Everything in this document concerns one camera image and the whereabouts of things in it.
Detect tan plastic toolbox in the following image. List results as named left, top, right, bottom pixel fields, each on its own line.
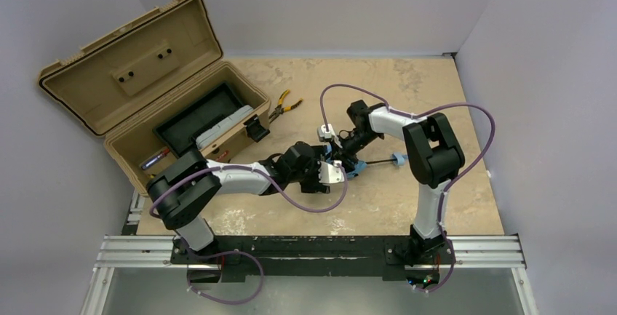
left=38, top=0, right=271, bottom=194

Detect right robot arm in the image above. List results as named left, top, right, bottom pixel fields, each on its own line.
left=331, top=100, right=465, bottom=263

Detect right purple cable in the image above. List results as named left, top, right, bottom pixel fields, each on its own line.
left=319, top=84, right=498, bottom=295

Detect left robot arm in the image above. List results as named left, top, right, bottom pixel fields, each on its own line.
left=146, top=142, right=346, bottom=252

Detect black toolbox tray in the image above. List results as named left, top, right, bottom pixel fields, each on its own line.
left=153, top=81, right=246, bottom=157

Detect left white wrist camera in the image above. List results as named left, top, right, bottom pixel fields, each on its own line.
left=318, top=160, right=346, bottom=186

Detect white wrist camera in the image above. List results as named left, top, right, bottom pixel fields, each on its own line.
left=318, top=160, right=346, bottom=186
left=317, top=123, right=340, bottom=146

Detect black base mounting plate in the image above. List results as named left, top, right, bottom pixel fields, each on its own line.
left=170, top=235, right=454, bottom=284

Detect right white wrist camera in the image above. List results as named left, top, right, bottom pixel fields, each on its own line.
left=317, top=123, right=340, bottom=146

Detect grey box in toolbox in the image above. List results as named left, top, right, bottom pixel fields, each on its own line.
left=194, top=105, right=254, bottom=150

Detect yellow handled pliers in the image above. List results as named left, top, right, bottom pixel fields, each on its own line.
left=268, top=89, right=305, bottom=124

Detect aluminium rail frame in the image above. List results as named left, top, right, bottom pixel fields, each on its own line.
left=76, top=182, right=539, bottom=314

